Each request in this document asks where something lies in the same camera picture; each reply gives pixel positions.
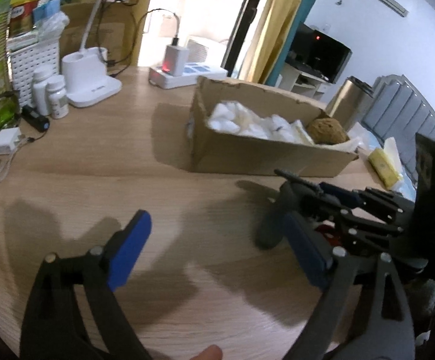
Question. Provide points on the grey padded headboard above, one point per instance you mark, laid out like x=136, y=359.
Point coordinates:
x=401, y=120

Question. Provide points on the steel tumbler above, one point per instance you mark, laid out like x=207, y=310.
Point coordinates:
x=347, y=101

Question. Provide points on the white cloth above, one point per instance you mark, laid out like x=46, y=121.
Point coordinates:
x=266, y=127

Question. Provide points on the black wristband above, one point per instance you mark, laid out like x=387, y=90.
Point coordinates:
x=5, y=107

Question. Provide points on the brown cardboard box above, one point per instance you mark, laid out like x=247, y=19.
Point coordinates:
x=262, y=153

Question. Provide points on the white cabinet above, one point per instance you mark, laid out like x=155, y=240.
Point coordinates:
x=307, y=82

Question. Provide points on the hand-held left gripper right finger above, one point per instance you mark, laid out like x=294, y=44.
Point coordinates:
x=305, y=251

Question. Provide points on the outdoor air conditioner unit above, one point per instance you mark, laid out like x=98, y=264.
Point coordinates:
x=198, y=50

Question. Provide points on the white power strip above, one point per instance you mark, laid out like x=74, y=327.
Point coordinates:
x=187, y=77

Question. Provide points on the black door frame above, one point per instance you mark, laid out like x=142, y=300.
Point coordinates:
x=245, y=18

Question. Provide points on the narrow yellow curtain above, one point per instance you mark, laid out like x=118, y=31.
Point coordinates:
x=273, y=26

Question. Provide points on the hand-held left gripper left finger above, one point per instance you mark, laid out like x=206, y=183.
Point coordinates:
x=131, y=251

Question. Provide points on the short white pill bottle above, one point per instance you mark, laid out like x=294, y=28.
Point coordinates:
x=58, y=97

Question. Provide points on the black flashlight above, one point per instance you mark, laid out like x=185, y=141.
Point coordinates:
x=35, y=118

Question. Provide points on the red packet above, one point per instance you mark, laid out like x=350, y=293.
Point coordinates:
x=326, y=232

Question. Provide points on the narrow teal curtain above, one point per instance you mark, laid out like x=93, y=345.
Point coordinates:
x=300, y=11

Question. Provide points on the person's left hand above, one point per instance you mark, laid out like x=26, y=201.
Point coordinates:
x=208, y=353

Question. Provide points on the small white adapter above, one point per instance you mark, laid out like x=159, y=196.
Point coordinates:
x=6, y=140

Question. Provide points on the yellow tissue pack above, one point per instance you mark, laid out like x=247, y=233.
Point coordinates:
x=384, y=165

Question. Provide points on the white woven basket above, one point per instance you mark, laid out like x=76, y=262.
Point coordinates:
x=33, y=56

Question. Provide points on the black computer monitor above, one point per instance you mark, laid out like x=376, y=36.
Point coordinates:
x=322, y=54

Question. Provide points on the white plug-in charger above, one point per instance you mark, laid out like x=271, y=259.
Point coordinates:
x=175, y=60

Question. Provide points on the blue plastic bag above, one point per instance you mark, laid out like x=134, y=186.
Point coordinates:
x=52, y=18

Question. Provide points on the brown paper bag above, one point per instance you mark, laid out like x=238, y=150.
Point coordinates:
x=101, y=33

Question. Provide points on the brown round loofah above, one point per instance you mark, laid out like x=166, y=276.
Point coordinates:
x=328, y=131

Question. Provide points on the clear plastic wrapper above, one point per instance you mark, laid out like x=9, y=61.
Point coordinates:
x=358, y=138

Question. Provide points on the tall white pill bottle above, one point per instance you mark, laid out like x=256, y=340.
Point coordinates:
x=42, y=90

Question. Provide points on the white desk lamp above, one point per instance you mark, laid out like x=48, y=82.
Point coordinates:
x=90, y=82

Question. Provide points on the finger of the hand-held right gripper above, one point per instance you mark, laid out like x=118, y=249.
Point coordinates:
x=339, y=193
x=300, y=182

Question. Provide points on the red can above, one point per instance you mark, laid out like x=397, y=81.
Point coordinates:
x=22, y=18

